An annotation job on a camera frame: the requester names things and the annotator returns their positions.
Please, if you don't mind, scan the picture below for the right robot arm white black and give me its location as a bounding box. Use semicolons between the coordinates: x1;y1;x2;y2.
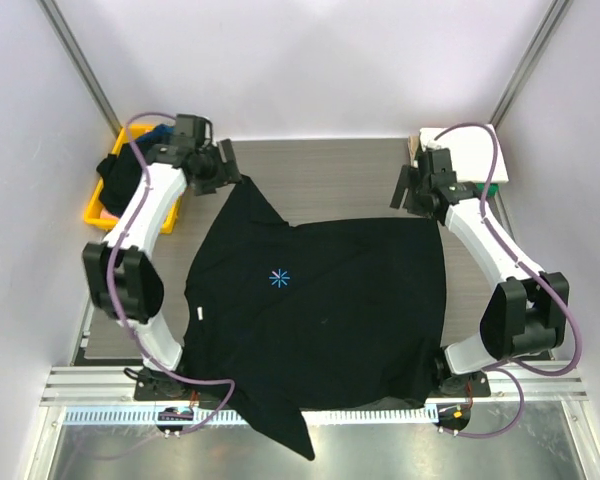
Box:
391;148;570;396

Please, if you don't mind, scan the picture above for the blue shirt in bin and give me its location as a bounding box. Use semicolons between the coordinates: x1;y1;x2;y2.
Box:
136;124;174;143

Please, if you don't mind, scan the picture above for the black shirt in bin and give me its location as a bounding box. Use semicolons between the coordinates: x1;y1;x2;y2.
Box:
96;143;142;217

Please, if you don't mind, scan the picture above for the slotted cable duct strip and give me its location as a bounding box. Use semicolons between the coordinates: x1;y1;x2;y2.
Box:
64;404;439;427

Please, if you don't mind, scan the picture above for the pink shirt in bin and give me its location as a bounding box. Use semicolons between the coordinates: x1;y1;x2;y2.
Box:
100;208;119;221

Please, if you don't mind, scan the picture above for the folded white t shirt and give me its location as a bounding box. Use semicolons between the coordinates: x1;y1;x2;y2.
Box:
419;126;493;184

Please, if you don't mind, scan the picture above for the right aluminium frame post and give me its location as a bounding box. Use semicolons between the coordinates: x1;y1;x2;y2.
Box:
490;0;573;128

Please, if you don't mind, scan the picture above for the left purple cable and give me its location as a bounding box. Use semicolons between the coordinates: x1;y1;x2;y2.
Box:
79;109;237;460

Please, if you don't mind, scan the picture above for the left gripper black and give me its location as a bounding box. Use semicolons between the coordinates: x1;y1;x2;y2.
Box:
193;140;244;197

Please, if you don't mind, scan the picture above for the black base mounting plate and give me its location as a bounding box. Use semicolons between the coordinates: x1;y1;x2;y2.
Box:
125;368;490;420

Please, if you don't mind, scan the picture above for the left aluminium frame post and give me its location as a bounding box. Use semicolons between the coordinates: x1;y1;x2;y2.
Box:
36;0;123;139

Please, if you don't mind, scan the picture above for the aluminium frame post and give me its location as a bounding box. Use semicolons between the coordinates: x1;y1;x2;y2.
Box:
36;0;123;139
490;0;573;128

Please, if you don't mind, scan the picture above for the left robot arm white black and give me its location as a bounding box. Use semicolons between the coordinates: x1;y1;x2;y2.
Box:
82;114;241;400

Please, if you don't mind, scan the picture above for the black t shirt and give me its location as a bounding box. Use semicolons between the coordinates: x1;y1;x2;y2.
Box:
181;178;446;459

